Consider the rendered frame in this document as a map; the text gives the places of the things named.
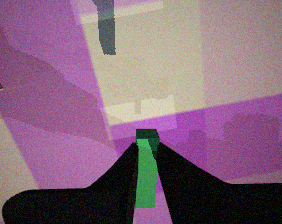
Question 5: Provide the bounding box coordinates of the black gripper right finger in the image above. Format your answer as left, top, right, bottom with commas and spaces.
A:
156, 142, 282, 224

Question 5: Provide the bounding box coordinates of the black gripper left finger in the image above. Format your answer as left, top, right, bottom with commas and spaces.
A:
2, 142, 139, 224

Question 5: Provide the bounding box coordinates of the green rectangular post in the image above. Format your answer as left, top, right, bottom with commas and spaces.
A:
135, 129, 160, 208

